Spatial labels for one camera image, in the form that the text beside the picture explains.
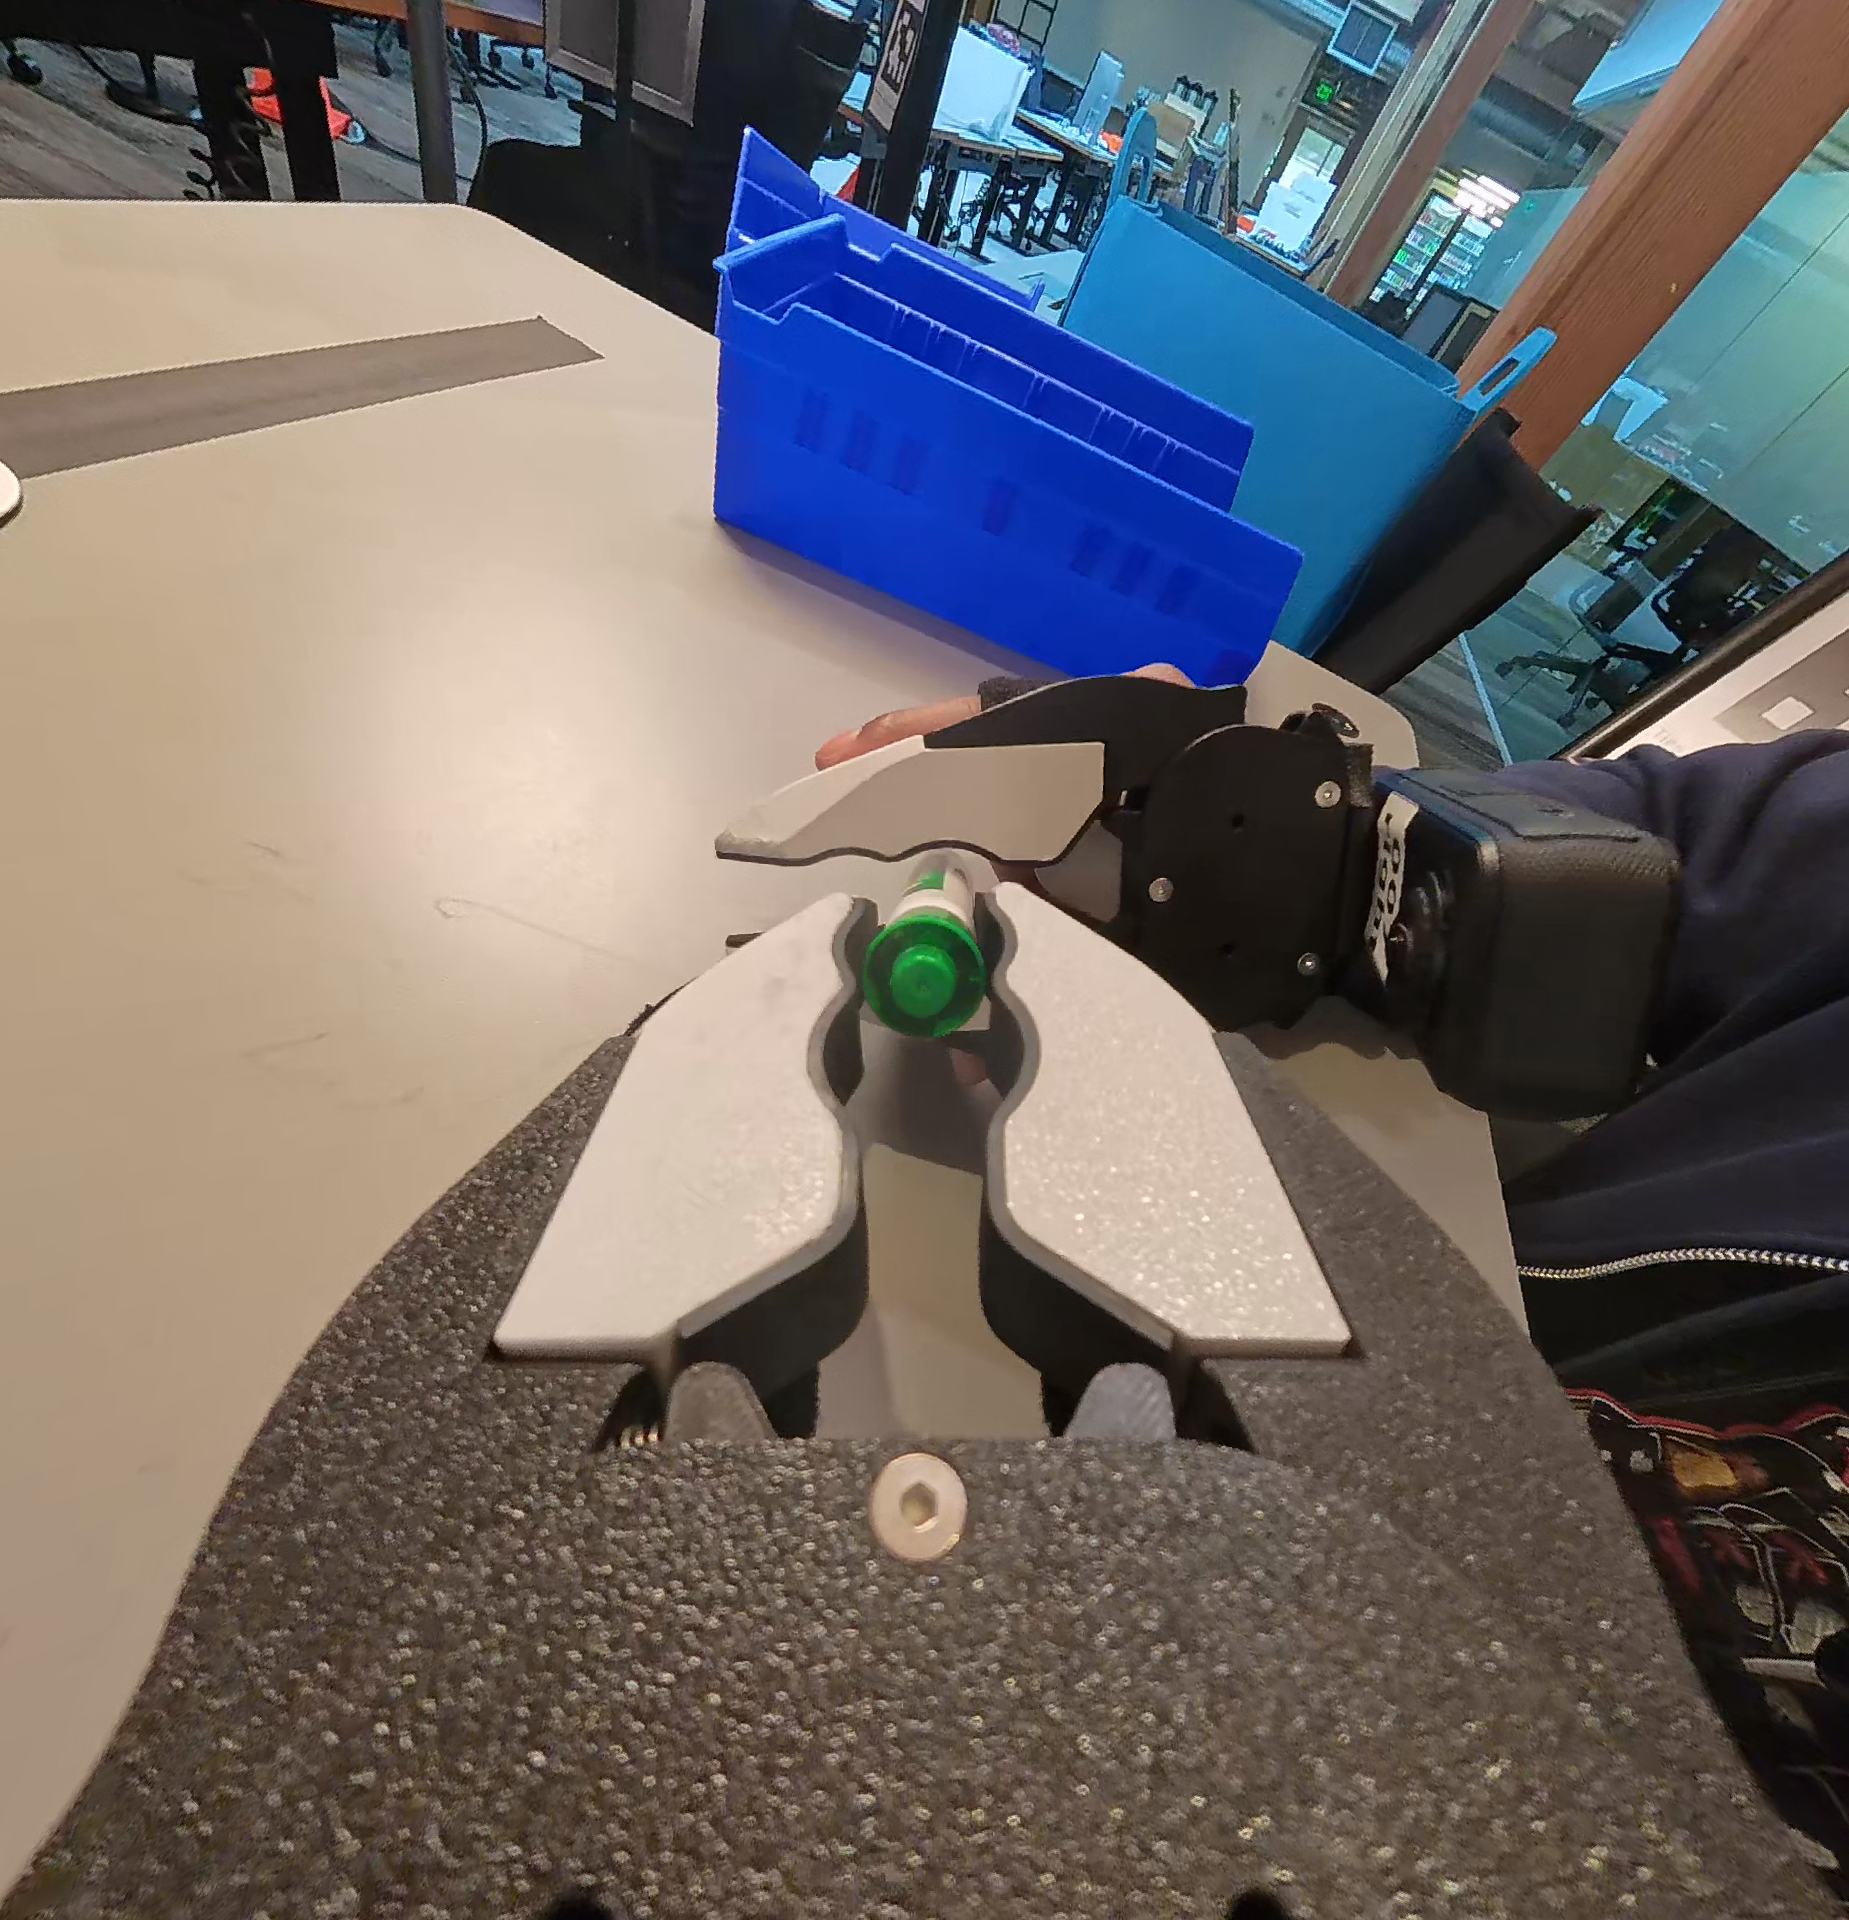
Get navy zip jacket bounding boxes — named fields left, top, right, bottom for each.
left=1507, top=960, right=1849, bottom=1395

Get black post with tag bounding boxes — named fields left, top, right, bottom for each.
left=861, top=0, right=967, bottom=233

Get checkered calibration board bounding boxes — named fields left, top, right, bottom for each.
left=1560, top=562, right=1849, bottom=763

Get wooden pillar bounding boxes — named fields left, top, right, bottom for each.
left=1457, top=0, right=1849, bottom=470

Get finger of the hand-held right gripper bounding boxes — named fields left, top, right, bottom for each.
left=1042, top=823, right=1129, bottom=920
left=716, top=740, right=1118, bottom=873

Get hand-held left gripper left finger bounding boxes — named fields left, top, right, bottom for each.
left=493, top=888, right=876, bottom=1367

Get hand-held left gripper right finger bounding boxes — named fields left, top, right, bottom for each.
left=981, top=882, right=1357, bottom=1366

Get light blue plastic board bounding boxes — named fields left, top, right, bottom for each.
left=1059, top=195, right=1560, bottom=663

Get black office chair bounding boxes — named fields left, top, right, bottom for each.
left=1508, top=524, right=1814, bottom=724

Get blue plastic bin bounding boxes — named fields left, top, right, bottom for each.
left=710, top=225, right=1305, bottom=686
left=725, top=126, right=1258, bottom=513

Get green capped marker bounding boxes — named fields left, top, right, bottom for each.
left=861, top=848, right=1004, bottom=1048

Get person's right hand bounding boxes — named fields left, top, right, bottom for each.
left=815, top=663, right=1199, bottom=769

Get white background desk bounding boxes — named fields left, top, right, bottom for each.
left=924, top=106, right=1079, bottom=259

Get person's right forearm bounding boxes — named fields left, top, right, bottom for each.
left=1366, top=730, right=1849, bottom=1081

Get patterned dark trousers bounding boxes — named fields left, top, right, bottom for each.
left=1566, top=1387, right=1849, bottom=1920

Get grey tape strip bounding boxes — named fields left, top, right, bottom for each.
left=0, top=314, right=605, bottom=480

